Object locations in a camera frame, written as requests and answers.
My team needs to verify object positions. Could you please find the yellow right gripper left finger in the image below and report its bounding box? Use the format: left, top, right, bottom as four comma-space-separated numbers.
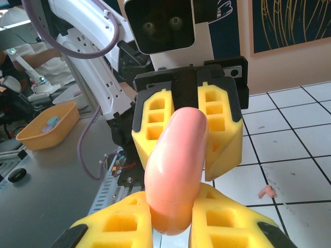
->
51, 191, 154, 248

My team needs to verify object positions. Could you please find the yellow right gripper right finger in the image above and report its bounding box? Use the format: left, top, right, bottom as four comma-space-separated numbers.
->
188, 183, 298, 248

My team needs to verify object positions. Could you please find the pink earbud charging case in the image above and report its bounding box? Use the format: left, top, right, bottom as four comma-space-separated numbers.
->
143, 106, 209, 237

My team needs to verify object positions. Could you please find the black oval case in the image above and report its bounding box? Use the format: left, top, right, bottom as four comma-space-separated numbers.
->
7, 167, 27, 183

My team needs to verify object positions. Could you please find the white bowl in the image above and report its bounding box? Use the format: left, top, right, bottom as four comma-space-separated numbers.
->
52, 84, 83, 107

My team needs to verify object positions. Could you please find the orange plastic basket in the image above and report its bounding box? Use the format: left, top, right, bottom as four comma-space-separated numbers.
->
16, 101, 80, 151

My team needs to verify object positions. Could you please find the person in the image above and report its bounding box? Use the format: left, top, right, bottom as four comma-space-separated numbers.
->
0, 5, 74, 86

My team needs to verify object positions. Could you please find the white device with teal lights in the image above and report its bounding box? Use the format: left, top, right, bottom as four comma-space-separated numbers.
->
7, 48, 63, 95

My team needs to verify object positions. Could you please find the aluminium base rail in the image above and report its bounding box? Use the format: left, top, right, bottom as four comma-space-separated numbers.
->
111, 184, 145, 202

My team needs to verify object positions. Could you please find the slotted grey cable duct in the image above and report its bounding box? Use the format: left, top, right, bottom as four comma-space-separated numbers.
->
87, 161, 125, 215

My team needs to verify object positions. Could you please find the pink wireless earbud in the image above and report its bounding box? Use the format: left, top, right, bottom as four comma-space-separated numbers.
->
257, 184, 276, 199

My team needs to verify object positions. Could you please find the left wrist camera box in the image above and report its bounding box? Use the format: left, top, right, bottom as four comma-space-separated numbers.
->
122, 0, 215, 71

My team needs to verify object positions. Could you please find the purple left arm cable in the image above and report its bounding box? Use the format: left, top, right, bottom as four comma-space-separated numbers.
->
22, 0, 125, 181

